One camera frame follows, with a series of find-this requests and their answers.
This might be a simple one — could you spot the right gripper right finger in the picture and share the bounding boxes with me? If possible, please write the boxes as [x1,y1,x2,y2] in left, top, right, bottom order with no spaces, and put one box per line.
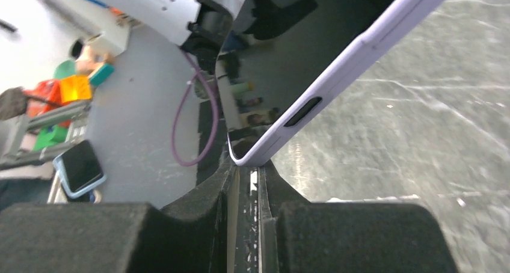
[257,163,458,272]

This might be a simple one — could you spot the phone in blue case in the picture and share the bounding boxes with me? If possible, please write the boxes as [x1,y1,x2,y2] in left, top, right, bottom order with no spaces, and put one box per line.
[52,140,107,199]

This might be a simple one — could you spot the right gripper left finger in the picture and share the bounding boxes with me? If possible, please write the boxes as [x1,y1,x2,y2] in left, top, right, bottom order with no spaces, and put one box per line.
[1,161,239,272]

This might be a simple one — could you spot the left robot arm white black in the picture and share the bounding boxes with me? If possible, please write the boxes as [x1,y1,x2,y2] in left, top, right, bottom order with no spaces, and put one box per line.
[44,0,245,74]

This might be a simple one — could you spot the phone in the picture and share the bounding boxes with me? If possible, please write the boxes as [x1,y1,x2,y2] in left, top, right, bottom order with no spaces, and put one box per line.
[52,140,107,199]
[215,0,444,167]

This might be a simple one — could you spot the aluminium frame rail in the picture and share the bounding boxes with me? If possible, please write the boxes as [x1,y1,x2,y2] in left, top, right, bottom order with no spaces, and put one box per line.
[1,100,91,171]

